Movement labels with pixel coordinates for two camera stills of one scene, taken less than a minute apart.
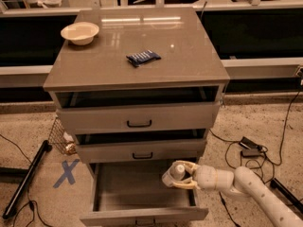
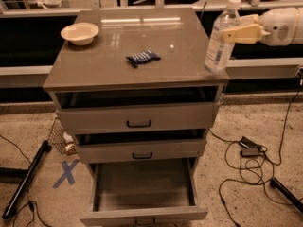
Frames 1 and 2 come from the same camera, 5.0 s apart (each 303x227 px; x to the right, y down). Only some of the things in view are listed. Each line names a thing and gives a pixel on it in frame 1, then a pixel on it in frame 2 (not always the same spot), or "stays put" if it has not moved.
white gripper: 207,177 to 276,26
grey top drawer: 149,108 stays put
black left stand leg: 45,148 stays put
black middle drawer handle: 151,153 stays put
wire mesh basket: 62,140 stays put
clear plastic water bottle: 173,174 to 219,53
